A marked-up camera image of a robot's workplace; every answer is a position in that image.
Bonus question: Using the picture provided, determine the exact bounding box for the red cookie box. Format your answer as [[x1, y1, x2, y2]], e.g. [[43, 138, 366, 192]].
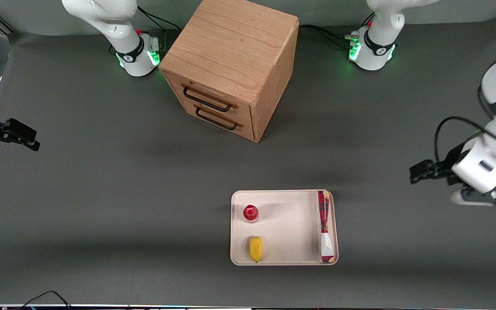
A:
[[317, 190, 333, 264]]

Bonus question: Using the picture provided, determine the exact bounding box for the beige plastic tray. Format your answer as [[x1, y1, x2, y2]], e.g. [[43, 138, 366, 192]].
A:
[[230, 189, 339, 266]]

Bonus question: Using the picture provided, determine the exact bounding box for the yellow toy banana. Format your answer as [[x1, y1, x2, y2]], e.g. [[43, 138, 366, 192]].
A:
[[249, 236, 264, 264]]

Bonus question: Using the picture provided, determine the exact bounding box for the wooden two-drawer cabinet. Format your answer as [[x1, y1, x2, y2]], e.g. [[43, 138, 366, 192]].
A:
[[158, 0, 300, 143]]

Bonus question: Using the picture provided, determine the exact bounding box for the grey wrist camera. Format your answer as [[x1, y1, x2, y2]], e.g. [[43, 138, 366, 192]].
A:
[[450, 186, 496, 208]]

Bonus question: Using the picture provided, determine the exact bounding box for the black metal rail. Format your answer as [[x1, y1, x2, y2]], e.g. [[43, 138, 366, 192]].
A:
[[0, 12, 18, 36]]

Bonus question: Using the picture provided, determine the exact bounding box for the thin black table-edge cable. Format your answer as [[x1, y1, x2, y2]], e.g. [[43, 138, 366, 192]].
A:
[[15, 291, 73, 309]]

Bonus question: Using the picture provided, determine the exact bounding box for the black left base cable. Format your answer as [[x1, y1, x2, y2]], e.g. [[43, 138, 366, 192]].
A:
[[299, 24, 360, 50]]

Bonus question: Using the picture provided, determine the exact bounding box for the black base cable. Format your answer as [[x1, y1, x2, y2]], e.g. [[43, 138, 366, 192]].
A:
[[299, 24, 360, 50], [137, 5, 183, 33]]

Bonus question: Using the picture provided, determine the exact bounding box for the black right base cable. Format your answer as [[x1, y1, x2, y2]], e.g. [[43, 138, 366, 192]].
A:
[[137, 5, 183, 33]]

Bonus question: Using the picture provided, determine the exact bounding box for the long black drawer handle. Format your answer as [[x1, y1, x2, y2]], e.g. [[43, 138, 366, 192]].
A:
[[182, 84, 237, 113]]

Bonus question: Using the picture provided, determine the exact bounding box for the short black drawer handle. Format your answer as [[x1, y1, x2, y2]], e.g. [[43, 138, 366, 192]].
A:
[[194, 105, 242, 131]]

